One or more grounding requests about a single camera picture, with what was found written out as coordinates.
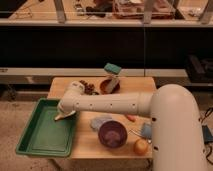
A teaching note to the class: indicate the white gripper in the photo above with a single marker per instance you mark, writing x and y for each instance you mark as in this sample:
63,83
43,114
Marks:
65,105

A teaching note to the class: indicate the yellow banana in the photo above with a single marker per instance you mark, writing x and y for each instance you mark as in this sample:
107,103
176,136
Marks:
63,116

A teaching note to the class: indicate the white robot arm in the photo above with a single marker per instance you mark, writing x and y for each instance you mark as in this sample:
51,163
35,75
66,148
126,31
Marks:
177,137

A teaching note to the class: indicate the green plastic tray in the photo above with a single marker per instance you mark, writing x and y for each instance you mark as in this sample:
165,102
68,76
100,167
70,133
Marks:
43,136

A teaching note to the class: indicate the dark grapes bunch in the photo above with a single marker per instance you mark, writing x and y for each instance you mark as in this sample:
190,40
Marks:
89,88

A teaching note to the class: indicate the grey cloth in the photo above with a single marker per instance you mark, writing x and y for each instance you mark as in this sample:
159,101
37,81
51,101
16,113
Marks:
97,122

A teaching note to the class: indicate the wooden table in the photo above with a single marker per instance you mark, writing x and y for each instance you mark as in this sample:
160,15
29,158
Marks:
86,144

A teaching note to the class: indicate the brown bowl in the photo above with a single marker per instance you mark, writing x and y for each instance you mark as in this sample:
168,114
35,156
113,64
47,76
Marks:
104,84

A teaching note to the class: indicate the purple bowl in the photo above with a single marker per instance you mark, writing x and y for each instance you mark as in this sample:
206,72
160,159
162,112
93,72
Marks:
112,134

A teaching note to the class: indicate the green sponge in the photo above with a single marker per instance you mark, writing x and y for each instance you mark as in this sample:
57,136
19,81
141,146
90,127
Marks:
112,68

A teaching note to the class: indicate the orange carrot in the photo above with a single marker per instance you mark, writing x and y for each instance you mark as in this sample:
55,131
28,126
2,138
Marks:
130,118

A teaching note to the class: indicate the blue cup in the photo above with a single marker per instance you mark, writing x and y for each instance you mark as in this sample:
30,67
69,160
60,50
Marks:
146,131

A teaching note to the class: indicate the orange fruit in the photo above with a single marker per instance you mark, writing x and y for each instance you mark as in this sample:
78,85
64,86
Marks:
140,147

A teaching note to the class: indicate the metal spoon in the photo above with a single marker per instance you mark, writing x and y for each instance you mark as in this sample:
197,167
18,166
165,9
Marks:
139,135

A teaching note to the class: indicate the black power box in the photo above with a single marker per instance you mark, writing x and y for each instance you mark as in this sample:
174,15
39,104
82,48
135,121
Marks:
208,137

